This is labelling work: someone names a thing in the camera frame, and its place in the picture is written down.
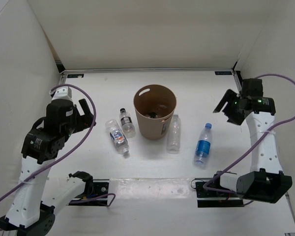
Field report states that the blue label water bottle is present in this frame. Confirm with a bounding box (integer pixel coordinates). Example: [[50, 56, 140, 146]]
[[194, 123, 212, 168]]

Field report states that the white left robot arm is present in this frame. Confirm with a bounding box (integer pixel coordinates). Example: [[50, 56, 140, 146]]
[[0, 98, 96, 236]]

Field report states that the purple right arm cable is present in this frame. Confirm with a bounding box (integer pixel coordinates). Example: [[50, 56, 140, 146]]
[[203, 73, 295, 206]]

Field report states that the black label plastic bottle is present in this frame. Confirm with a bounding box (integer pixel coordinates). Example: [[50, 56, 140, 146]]
[[119, 108, 136, 138]]

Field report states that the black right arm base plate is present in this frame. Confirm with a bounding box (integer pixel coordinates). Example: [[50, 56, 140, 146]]
[[190, 178, 244, 208]]

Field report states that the orange blue label bottle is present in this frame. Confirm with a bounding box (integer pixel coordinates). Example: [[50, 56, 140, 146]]
[[105, 119, 129, 156]]

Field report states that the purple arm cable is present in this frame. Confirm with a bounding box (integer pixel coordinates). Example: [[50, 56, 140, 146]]
[[203, 73, 295, 206], [0, 84, 116, 232]]

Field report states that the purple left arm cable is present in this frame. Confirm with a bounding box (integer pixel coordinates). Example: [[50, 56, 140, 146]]
[[0, 84, 116, 232]]

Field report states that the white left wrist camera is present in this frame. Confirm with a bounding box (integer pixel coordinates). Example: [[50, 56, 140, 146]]
[[50, 87, 72, 101]]

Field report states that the aluminium left table rail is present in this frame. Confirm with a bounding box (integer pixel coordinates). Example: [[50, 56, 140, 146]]
[[57, 70, 66, 85]]

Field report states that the aluminium right table rail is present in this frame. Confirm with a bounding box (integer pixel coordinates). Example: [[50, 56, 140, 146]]
[[285, 192, 295, 236]]

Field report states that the brown cylindrical waste bin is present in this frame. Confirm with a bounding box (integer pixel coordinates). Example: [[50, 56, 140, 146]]
[[133, 85, 177, 140]]

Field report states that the clear unlabelled plastic bottle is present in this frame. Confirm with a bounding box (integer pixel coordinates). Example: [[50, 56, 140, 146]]
[[167, 114, 181, 154]]

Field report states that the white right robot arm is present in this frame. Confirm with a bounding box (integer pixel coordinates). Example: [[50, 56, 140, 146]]
[[211, 79, 292, 204]]

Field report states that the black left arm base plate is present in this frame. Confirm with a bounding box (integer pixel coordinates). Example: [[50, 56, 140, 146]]
[[69, 179, 110, 207]]

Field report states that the aluminium table rail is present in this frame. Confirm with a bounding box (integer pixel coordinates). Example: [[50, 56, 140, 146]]
[[57, 70, 66, 85], [285, 192, 295, 236]]

